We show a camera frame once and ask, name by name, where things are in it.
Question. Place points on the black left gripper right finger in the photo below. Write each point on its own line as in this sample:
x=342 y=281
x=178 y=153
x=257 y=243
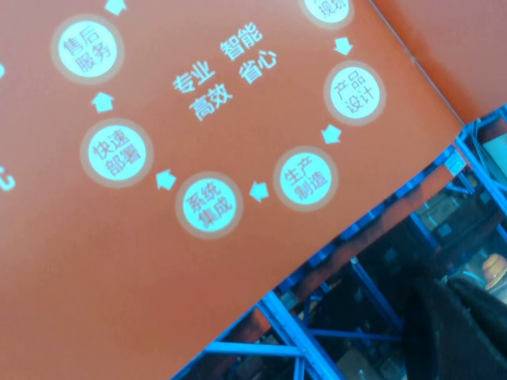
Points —
x=487 y=332

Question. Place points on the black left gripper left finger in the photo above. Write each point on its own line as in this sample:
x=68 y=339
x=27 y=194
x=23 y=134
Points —
x=431 y=340

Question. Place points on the colourful printed brochure book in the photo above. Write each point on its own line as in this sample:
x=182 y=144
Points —
x=198 y=198

